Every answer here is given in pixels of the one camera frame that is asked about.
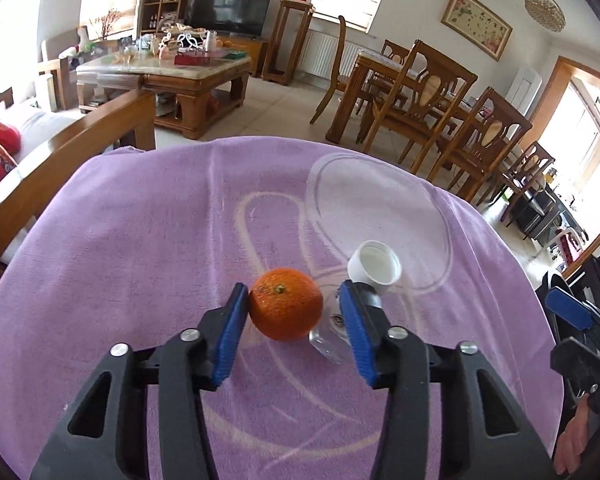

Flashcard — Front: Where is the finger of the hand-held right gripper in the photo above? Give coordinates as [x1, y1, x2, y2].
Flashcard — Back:
[550, 338, 600, 396]
[545, 285, 600, 361]

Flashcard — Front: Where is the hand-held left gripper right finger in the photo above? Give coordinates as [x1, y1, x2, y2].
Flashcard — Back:
[337, 280, 553, 480]

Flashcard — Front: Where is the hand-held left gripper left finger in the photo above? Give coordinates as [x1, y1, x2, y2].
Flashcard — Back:
[30, 282, 251, 480]

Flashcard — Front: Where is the orange fruit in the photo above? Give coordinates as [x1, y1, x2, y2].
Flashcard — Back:
[249, 267, 325, 342]

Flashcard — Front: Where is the person's right hand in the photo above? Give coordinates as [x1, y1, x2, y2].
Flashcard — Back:
[554, 399, 600, 477]

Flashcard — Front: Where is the black cabinet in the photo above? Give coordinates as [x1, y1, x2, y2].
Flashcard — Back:
[522, 187, 563, 241]

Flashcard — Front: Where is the wooden dining chair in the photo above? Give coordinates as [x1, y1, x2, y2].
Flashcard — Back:
[427, 86, 533, 206]
[310, 15, 376, 126]
[500, 141, 556, 226]
[365, 39, 479, 171]

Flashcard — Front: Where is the purple cloth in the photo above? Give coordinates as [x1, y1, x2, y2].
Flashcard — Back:
[0, 135, 568, 480]

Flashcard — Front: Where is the white standing air conditioner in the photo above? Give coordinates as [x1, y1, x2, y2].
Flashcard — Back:
[507, 67, 543, 116]

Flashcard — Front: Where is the wooden coffee table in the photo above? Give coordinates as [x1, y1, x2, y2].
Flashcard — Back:
[76, 50, 253, 140]

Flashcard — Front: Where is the wooden sofa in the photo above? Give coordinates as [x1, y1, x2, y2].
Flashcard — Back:
[0, 89, 157, 311]

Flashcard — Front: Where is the wooden dining table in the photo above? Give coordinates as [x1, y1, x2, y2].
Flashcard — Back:
[325, 50, 486, 146]

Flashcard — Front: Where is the wooden television stand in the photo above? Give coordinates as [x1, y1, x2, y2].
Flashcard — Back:
[215, 36, 270, 78]

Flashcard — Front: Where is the wide framed floral picture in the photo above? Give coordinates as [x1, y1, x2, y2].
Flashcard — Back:
[440, 0, 513, 62]

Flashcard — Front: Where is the crystal ceiling lamp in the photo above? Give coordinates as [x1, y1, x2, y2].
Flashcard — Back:
[524, 0, 566, 33]

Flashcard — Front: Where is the tall wooden plant stand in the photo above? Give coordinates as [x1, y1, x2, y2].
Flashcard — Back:
[262, 0, 315, 85]

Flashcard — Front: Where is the wooden armchair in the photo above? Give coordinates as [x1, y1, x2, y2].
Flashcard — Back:
[37, 27, 88, 111]

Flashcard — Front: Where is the flat screen television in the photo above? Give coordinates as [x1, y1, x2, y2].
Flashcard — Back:
[184, 0, 274, 38]

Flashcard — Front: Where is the white wall radiator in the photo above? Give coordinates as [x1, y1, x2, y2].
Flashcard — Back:
[300, 30, 366, 78]

